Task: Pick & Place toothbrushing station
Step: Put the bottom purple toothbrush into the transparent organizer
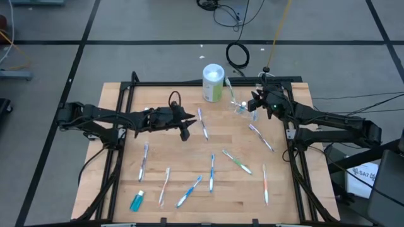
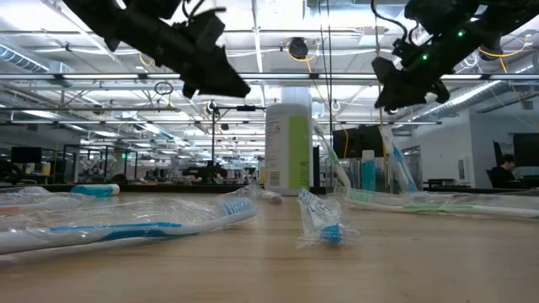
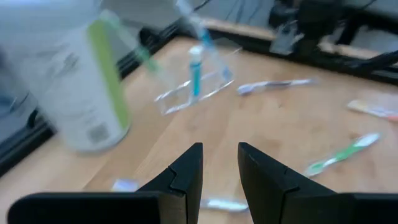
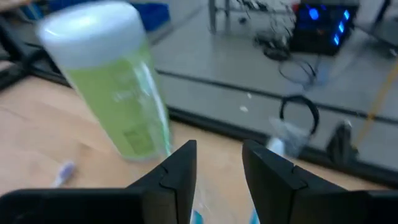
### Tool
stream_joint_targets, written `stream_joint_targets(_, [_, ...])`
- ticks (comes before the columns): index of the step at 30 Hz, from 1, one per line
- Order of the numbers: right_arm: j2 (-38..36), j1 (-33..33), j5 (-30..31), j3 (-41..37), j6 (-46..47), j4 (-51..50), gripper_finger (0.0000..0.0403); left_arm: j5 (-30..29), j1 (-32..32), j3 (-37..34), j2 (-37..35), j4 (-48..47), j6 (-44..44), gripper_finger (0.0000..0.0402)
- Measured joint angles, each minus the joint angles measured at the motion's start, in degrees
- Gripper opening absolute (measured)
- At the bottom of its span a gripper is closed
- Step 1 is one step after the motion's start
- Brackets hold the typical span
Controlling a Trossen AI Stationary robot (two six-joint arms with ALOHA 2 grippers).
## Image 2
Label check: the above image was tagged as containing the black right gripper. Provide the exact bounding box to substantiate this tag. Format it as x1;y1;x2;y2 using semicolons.
372;29;464;114

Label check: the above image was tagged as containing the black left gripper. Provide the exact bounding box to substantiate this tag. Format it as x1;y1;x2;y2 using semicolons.
157;24;252;100

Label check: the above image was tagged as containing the blue toothbrush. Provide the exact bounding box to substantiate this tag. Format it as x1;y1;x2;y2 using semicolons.
0;195;259;256
377;125;419;194
296;189;359;249

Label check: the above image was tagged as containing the white wipes canister green label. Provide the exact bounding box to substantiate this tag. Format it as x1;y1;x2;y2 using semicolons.
264;103;313;198

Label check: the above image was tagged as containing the blue mouthwash bottle white cap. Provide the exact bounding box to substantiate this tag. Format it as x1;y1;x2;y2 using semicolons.
69;183;121;198
360;149;377;193

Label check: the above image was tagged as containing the clear acrylic organizer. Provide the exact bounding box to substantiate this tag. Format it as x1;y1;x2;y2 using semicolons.
336;146;422;195

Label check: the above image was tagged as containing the orange toothbrush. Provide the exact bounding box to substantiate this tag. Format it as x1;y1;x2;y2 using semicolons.
0;186;102;215

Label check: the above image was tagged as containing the white building pillar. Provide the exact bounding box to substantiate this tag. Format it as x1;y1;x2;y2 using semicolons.
280;86;313;106

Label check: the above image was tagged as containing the black office chair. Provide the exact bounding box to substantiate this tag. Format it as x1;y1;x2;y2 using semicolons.
483;141;513;189

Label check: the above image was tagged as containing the person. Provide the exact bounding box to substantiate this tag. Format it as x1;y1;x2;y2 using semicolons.
490;153;518;189

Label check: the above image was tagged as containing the black desk monitor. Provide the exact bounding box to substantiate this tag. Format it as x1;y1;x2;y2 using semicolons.
511;133;539;168
10;146;43;165

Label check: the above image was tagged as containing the black hanging cable loop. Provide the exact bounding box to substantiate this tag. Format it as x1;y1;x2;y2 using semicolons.
153;81;175;97

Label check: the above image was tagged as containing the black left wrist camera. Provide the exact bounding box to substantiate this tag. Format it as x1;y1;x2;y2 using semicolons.
184;8;227;51

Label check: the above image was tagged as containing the yellow hanging cable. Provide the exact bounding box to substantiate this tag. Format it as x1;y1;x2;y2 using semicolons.
371;0;388;160

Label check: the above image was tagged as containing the black camera stand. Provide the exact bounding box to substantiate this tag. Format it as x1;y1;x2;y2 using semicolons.
205;100;267;189

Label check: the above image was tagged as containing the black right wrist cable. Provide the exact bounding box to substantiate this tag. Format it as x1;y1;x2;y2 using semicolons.
370;0;412;47

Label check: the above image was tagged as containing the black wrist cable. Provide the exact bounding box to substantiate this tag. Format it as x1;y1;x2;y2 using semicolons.
180;0;228;24
370;0;412;47

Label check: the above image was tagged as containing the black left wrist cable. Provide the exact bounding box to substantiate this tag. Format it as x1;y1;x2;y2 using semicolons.
180;0;228;24

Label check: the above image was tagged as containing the black wall monitor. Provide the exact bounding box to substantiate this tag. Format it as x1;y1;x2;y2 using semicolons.
332;125;387;160

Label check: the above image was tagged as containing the black ceiling cable reel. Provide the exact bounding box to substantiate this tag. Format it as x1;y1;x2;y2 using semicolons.
287;36;310;61
478;40;504;63

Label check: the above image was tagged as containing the black aluminium table frame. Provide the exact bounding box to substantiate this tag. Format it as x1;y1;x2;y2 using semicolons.
0;180;539;197

